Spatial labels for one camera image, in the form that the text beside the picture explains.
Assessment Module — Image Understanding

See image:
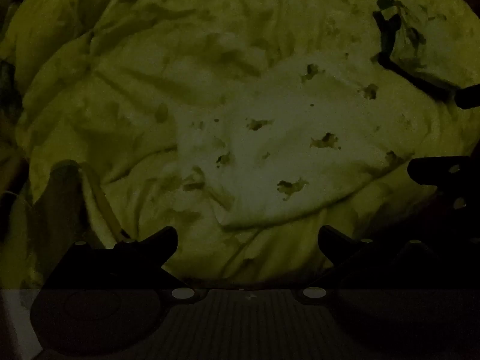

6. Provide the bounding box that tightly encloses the black-trimmed printed garment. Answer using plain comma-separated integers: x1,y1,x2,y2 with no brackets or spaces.
372,0,464,102

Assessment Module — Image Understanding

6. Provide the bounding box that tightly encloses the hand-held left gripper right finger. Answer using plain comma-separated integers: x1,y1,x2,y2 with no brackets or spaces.
294,224,464,301

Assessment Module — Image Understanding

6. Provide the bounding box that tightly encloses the white printed small garment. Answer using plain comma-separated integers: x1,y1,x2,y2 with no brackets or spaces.
175,53,418,230

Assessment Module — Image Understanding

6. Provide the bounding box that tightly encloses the wrinkled pale bed sheet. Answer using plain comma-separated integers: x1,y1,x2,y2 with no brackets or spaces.
0,0,480,289

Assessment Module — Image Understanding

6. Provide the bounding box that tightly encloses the dark cloth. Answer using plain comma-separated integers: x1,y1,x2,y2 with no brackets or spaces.
32,158,126,250

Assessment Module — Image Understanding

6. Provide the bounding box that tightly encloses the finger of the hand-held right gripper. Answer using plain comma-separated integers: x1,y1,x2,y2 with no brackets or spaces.
407,154,480,241
454,83,480,110

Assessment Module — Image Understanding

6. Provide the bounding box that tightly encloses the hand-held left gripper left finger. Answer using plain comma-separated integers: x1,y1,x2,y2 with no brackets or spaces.
48,226,196,301

